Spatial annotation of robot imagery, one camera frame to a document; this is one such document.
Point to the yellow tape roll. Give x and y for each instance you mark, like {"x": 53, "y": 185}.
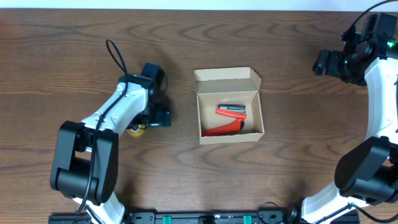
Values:
{"x": 136, "y": 130}

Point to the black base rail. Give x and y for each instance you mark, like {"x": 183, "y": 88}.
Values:
{"x": 273, "y": 217}

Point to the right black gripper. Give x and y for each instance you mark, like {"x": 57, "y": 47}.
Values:
{"x": 333, "y": 56}

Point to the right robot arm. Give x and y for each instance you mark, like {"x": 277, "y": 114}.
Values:
{"x": 367, "y": 175}

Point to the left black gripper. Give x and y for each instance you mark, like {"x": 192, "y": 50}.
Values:
{"x": 163, "y": 121}

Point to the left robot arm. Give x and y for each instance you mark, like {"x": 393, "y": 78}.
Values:
{"x": 85, "y": 163}

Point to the open cardboard box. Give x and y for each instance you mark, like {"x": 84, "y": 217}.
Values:
{"x": 228, "y": 86}

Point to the red utility knife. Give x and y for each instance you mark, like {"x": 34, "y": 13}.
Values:
{"x": 226, "y": 129}

